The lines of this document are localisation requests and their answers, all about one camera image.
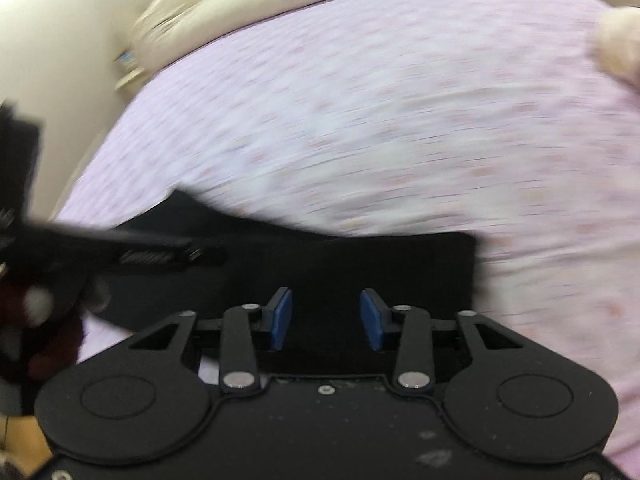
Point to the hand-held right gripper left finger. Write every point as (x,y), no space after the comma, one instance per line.
(281,320)

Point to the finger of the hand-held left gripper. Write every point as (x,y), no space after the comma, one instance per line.
(160,252)

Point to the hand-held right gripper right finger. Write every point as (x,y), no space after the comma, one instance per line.
(372,320)

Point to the black pants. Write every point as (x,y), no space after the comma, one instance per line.
(350,265)

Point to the person's left forearm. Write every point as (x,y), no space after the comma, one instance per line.
(60,340)

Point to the cream nightstand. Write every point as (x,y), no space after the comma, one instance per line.
(132,67)

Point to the purple patterned pillow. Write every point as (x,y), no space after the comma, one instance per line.
(617,42)

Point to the blue picture frame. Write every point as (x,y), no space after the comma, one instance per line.
(127,57)

